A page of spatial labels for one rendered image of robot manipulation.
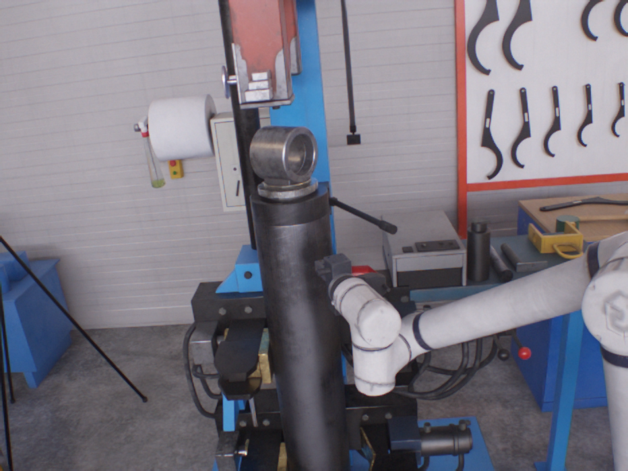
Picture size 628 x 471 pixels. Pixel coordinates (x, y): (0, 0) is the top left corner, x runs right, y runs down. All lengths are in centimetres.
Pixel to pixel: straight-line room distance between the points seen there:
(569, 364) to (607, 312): 157
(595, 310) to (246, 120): 130
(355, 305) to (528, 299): 33
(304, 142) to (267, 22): 41
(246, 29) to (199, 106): 115
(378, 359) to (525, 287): 33
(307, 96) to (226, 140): 59
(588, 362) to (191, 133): 214
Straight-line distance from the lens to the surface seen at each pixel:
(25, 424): 357
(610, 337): 84
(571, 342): 233
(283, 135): 145
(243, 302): 188
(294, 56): 162
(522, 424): 301
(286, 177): 146
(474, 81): 355
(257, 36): 125
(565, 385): 243
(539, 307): 106
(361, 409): 209
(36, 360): 378
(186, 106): 239
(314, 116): 188
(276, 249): 150
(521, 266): 198
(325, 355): 166
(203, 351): 184
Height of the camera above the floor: 189
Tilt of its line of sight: 22 degrees down
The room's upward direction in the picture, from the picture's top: 6 degrees counter-clockwise
